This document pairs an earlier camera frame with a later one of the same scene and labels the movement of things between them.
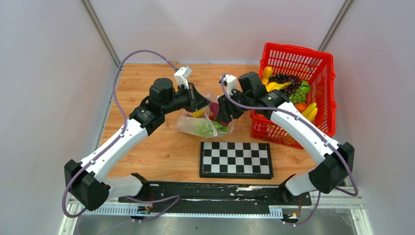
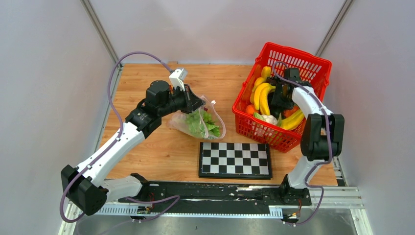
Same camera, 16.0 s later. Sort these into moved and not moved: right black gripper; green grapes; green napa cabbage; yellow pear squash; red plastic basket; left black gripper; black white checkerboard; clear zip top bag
Moved: green grapes; red plastic basket; green napa cabbage; clear zip top bag; right black gripper
Not moved: black white checkerboard; left black gripper; yellow pear squash
